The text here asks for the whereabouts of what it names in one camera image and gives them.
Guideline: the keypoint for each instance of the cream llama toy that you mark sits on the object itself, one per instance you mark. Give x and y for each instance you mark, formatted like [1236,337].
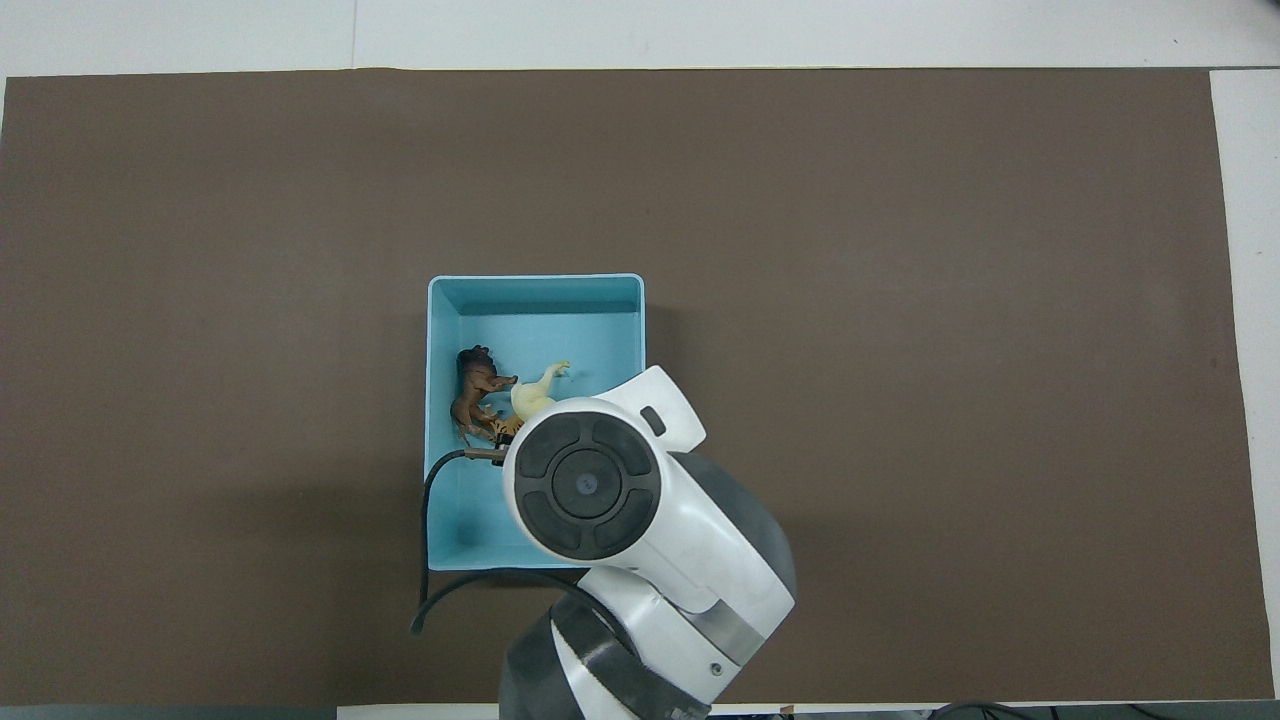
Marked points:
[530,398]

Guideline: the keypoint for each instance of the orange striped tiger toy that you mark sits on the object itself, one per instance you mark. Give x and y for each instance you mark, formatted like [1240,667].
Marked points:
[505,427]

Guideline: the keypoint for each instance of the brown lion toy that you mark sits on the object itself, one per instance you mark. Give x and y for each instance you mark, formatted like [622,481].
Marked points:
[476,385]

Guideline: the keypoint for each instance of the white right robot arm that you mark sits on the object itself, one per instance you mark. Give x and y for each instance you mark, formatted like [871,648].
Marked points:
[640,560]

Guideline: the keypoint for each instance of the light blue storage box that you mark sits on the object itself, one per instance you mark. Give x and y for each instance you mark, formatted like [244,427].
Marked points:
[540,330]

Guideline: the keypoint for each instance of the brown table mat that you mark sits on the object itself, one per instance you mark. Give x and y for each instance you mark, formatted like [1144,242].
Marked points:
[900,300]

